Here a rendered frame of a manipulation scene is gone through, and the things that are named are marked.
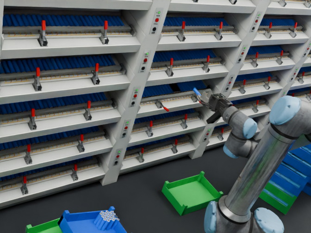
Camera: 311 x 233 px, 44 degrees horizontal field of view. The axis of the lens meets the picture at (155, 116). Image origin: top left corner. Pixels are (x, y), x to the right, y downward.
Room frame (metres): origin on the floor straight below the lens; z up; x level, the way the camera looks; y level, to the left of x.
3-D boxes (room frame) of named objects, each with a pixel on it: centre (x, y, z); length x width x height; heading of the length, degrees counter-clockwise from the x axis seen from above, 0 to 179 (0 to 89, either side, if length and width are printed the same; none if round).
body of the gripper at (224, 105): (1.77, -0.30, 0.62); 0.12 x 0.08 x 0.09; 47
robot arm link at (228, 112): (1.71, -0.36, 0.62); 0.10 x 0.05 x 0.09; 137
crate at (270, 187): (2.01, -0.87, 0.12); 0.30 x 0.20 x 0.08; 63
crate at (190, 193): (1.74, -0.35, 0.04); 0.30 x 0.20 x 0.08; 134
